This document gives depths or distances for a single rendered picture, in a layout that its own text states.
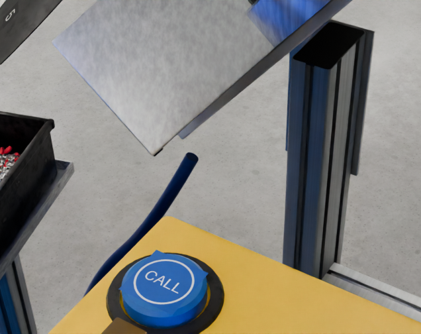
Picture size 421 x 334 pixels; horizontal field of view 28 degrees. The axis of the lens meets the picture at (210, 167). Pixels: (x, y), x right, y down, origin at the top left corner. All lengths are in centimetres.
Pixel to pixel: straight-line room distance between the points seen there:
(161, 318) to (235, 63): 37
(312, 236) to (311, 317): 61
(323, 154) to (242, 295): 53
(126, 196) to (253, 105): 51
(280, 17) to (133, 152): 157
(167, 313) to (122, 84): 37
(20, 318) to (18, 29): 31
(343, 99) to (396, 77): 163
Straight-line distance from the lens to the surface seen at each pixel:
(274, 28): 70
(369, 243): 198
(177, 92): 71
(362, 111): 98
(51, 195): 85
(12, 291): 91
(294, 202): 98
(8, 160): 87
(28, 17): 86
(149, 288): 39
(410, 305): 108
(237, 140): 226
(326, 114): 88
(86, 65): 72
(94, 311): 39
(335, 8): 71
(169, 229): 43
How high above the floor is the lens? 137
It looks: 39 degrees down
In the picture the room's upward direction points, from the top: 2 degrees counter-clockwise
